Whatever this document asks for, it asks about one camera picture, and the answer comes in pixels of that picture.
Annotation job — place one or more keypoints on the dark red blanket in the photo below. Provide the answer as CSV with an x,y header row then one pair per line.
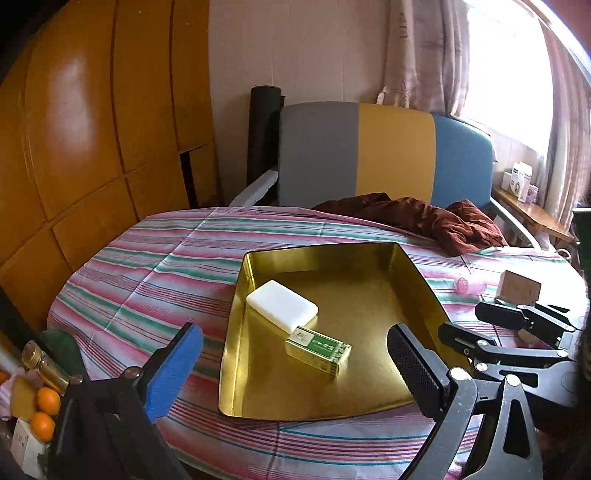
x,y
461,228

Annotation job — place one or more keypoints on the grey yellow blue headboard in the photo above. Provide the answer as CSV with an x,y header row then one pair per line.
x,y
334,150

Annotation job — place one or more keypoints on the wooden side shelf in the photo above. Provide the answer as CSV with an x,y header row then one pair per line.
x,y
534,218

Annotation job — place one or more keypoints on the gold capped bottle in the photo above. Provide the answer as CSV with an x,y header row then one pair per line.
x,y
34,358

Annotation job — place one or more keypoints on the pink patterned curtain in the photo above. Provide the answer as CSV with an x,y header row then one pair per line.
x,y
428,55

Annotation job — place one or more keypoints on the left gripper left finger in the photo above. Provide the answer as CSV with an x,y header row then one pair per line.
x,y
167,369

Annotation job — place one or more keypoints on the orange fruit lower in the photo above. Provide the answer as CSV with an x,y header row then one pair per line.
x,y
42,426

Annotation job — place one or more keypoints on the gold metal tray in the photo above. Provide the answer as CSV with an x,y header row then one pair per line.
x,y
362,290

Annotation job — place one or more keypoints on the white soap bar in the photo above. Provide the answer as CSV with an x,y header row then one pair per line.
x,y
283,307

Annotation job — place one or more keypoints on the striped bed sheet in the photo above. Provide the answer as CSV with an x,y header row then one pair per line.
x,y
132,297

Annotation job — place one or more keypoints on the orange fruit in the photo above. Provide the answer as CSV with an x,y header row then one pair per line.
x,y
42,426
48,401

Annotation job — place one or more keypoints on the orange fruit upper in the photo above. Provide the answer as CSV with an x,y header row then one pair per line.
x,y
48,401

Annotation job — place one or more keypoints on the wooden wardrobe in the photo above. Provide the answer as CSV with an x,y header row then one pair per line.
x,y
105,120

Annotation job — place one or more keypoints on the white boxes on shelf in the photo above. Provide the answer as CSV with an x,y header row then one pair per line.
x,y
518,183

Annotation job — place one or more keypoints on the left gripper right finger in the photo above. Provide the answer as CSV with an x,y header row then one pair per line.
x,y
423,371

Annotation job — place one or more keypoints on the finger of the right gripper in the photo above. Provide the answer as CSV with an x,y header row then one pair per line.
x,y
544,322
480,348

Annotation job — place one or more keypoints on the white bed rail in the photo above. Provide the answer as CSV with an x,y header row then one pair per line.
x,y
257,190

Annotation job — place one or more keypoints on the small green box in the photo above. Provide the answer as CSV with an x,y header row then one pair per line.
x,y
318,350

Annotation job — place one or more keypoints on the small brown cardboard box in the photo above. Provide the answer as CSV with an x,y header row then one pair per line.
x,y
517,289

